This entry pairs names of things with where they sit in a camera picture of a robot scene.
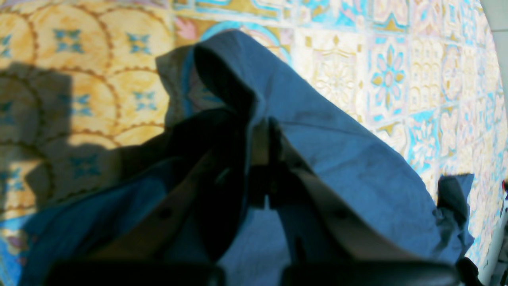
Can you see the dark navy t-shirt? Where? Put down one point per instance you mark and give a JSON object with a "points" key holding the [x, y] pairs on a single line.
{"points": [[253, 85]]}

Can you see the patterned colourful tablecloth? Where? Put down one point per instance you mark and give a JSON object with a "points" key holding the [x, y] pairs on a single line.
{"points": [[85, 83]]}

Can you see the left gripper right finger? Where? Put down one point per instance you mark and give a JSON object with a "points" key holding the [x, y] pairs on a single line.
{"points": [[332, 245]]}

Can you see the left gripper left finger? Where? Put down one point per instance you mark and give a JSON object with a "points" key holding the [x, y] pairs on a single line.
{"points": [[217, 188]]}

